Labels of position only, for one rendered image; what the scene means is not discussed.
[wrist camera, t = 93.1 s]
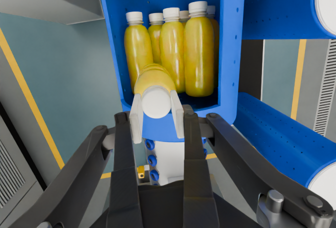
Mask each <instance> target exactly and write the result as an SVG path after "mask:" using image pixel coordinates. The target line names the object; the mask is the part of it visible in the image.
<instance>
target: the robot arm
mask: <svg viewBox="0 0 336 228"><path fill-rule="evenodd" d="M170 99H171V111H172V116H173V120H174V125H175V129H176V134H177V137H178V138H179V139H182V138H184V172H183V180H176V181H173V182H171V183H168V184H165V185H161V186H160V185H148V184H144V185H139V179H138V172H137V164H136V157H135V150H134V143H135V144H139V143H141V142H142V130H143V115H144V113H143V109H142V99H141V94H139V93H136V94H135V95H134V99H133V103H132V107H131V110H129V111H124V112H119V113H116V114H115V115H114V120H115V126H114V127H112V128H108V127H107V126H106V125H99V126H96V127H95V128H93V129H92V131H91V132H90V133H89V134H88V136H87V137H86V138H85V140H84V141H83V142H82V143H81V145H80V146H79V147H78V149H77V150H76V151H75V152H74V154H73V155H72V156H71V157H70V159H69V160H68V161H67V163H66V164H65V165H64V166H63V168H62V169H61V170H60V172H59V173H58V174H57V175H56V177H55V178H54V179H53V181H52V182H51V183H50V184H49V186H48V187H47V188H46V190H45V191H44V192H43V193H42V195H41V196H40V197H39V198H38V200H37V201H36V202H35V204H34V205H33V206H32V207H30V208H29V209H28V210H27V211H26V212H25V213H24V214H22V215H21V216H20V217H19V218H18V219H17V220H16V221H15V222H13V223H12V224H11V225H10V226H9V227H8V228H79V225H80V223H81V221H82V219H83V217H84V214H85V212H86V210H87V208H88V205H89V203H90V201H91V199H92V197H93V194H94V192H95V190H96V188H97V185H98V183H99V181H100V179H101V176H102V174H103V172H104V170H105V168H106V165H107V163H108V161H109V159H110V156H111V154H112V152H113V149H114V162H113V171H112V172H111V177H110V193H109V207H108V208H107V209H106V210H105V211H104V213H103V214H102V215H101V216H100V217H99V218H98V219H97V220H96V221H95V222H94V223H93V224H92V225H91V226H90V227H89V228H329V227H330V224H331V222H332V219H333V217H334V213H335V212H334V209H333V207H332V206H331V205H330V203H329V202H328V201H326V200H325V199H324V198H322V197H321V196H319V195H318V194H316V193H314V192H313V191H311V190H309V189H308V188H306V187H304V186H303V185H301V184H300V183H298V182H296V181H295V180H293V179H291V178H290V177H288V176H286V175H285V174H283V173H281V172H280V171H278V170H277V169H276V168H275V167H274V166H273V165H272V164H271V163H270V162H269V161H268V160H267V159H266V158H265V157H264V156H263V155H261V154H260V153H259V152H258V151H257V150H256V149H255V148H254V147H253V146H252V145H251V144H250V143H249V142H248V141H247V140H246V139H245V138H243V137H242V136H241V135H240V134H239V133H238V132H237V131H236V130H235V129H234V128H233V127H232V126H231V125H230V124H229V123H228V122H227V121H225V120H224V119H223V118H222V117H221V116H220V115H219V114H217V113H213V112H212V113H208V114H206V117H199V116H198V114H197V113H195V112H194V111H193V109H192V107H191V106H190V105H189V104H183V105H181V102H180V100H179V97H178V95H177V92H176V90H171V91H170ZM202 138H205V139H206V141H207V142H208V144H209V146H210V147H211V149H212V150H213V152H214V153H215V155H216V156H217V158H218V159H219V161H220V162H221V164H222V165H223V167H224V168H225V170H226V172H227V173H228V175H229V176H230V178H231V179H232V181H233V182H234V184H235V185H236V187H237V188H238V190H239V191H240V193H241V195H242V196H243V198H244V199H245V201H246V202H247V204H248V205H249V206H250V208H251V209H252V210H253V211H254V213H255V214H256V220H257V222H258V223H257V222H255V221H254V220H252V219H251V218H250V217H248V216H247V215H245V214H244V213H243V212H241V211H240V210H238V209H237V208H236V207H234V206H233V205H231V204H230V203H229V202H227V201H226V200H224V199H223V198H222V197H220V196H219V195H217V194H216V193H215V192H213V190H212V184H211V179H210V173H209V168H208V162H207V160H206V159H205V153H204V147H203V141H202Z"/></svg>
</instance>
